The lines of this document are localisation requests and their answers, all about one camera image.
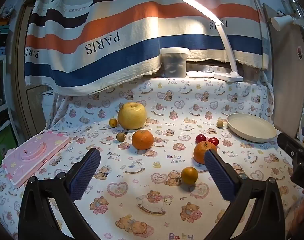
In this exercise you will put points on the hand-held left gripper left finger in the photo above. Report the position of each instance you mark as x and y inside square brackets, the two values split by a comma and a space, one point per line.
[84, 175]

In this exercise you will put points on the striped blanket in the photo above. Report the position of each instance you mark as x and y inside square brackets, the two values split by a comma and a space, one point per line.
[116, 17]

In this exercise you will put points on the white desk lamp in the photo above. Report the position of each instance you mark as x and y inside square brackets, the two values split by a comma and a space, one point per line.
[227, 45]

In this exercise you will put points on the large yellow apple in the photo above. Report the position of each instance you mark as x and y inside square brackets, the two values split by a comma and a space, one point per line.
[132, 116]

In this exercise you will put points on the orange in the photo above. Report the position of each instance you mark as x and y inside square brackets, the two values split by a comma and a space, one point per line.
[200, 152]
[142, 140]

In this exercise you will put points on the translucent lidded plastic container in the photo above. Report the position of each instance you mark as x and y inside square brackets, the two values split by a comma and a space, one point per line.
[174, 65]

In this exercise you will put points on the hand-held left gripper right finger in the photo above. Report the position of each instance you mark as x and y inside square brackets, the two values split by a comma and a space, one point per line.
[219, 175]

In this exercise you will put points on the wooden board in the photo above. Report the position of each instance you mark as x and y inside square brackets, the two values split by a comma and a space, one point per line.
[287, 80]

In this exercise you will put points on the small tangerine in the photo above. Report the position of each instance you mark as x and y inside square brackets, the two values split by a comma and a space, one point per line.
[189, 175]

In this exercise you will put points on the person's right hand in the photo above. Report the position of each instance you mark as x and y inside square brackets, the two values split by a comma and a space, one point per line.
[302, 215]

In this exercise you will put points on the small yellow-green fruit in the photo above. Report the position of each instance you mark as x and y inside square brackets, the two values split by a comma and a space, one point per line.
[219, 123]
[120, 137]
[113, 122]

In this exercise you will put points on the small red cherry tomato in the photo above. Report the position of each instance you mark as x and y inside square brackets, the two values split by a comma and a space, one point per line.
[200, 138]
[213, 141]

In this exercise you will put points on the pink tablet case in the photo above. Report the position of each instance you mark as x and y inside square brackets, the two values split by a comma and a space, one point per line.
[36, 157]

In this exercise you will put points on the clear glass bottle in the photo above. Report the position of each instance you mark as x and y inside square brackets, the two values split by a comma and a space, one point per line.
[295, 7]

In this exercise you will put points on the white cone spot lamp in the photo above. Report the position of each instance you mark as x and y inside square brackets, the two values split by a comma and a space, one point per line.
[279, 22]

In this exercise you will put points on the bear print cloth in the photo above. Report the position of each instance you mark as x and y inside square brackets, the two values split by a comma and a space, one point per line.
[147, 205]

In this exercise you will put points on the green storage bin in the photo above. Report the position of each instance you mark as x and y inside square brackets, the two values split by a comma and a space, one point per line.
[3, 145]

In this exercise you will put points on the wooden frame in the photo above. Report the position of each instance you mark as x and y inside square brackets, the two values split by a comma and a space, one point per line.
[19, 80]

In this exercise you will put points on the cream plate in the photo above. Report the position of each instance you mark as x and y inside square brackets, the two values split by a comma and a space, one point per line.
[252, 130]

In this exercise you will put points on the cartoon sticker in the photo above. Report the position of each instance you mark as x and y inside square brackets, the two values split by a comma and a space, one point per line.
[300, 52]

